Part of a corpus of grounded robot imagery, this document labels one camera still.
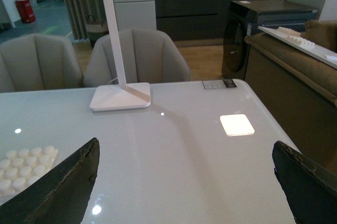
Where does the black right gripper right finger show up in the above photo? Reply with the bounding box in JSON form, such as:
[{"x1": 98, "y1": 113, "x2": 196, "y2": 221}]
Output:
[{"x1": 272, "y1": 141, "x2": 336, "y2": 223}]

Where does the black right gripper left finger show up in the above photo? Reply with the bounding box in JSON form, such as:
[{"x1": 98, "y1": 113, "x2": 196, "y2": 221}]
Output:
[{"x1": 1, "y1": 138, "x2": 100, "y2": 223}]

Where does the white studded base plate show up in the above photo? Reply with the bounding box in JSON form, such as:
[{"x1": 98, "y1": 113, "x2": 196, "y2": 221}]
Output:
[{"x1": 1, "y1": 145, "x2": 58, "y2": 197}]

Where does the olive brown sofa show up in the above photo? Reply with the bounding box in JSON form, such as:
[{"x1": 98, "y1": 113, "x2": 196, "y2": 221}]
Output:
[{"x1": 245, "y1": 32, "x2": 336, "y2": 173}]

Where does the white desk lamp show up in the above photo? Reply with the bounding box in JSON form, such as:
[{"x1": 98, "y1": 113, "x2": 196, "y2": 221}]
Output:
[{"x1": 90, "y1": 0, "x2": 151, "y2": 111}]

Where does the white board on sofa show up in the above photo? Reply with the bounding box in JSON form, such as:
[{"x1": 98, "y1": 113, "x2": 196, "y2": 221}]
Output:
[{"x1": 258, "y1": 26, "x2": 336, "y2": 69}]

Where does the beige chair left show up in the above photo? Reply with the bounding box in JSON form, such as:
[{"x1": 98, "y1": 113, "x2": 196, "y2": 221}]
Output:
[{"x1": 1, "y1": 33, "x2": 83, "y2": 93}]

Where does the black and white table label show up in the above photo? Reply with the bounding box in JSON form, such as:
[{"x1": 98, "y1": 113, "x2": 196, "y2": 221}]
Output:
[{"x1": 202, "y1": 79, "x2": 237, "y2": 89}]

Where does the white studded plate on board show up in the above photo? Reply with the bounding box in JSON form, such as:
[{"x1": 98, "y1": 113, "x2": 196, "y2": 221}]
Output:
[{"x1": 276, "y1": 26, "x2": 315, "y2": 47}]

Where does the black front-load washing machine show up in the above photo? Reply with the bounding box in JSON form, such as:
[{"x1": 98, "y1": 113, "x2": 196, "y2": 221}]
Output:
[{"x1": 222, "y1": 0, "x2": 318, "y2": 80}]

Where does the red barrel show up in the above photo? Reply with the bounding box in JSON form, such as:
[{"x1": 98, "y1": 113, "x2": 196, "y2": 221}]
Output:
[{"x1": 15, "y1": 0, "x2": 36, "y2": 24}]

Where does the dark kitchen counter cabinet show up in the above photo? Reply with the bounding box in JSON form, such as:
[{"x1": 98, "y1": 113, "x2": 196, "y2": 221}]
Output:
[{"x1": 153, "y1": 0, "x2": 337, "y2": 42}]

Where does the woven basket with handles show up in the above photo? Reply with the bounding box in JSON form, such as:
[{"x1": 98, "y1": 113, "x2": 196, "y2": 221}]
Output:
[{"x1": 85, "y1": 15, "x2": 109, "y2": 48}]

